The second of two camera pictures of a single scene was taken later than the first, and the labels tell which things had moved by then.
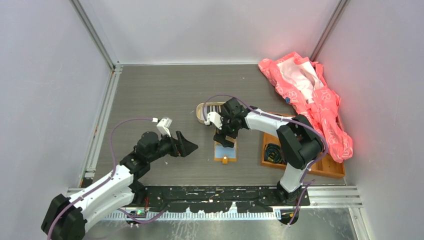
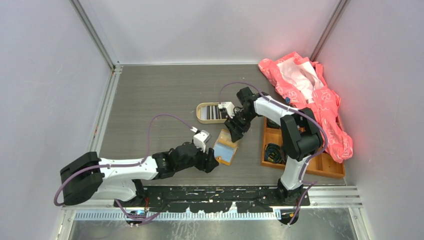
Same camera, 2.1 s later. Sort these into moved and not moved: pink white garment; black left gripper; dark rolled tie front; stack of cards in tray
Moved: black left gripper
Not moved: pink white garment; stack of cards in tray; dark rolled tie front
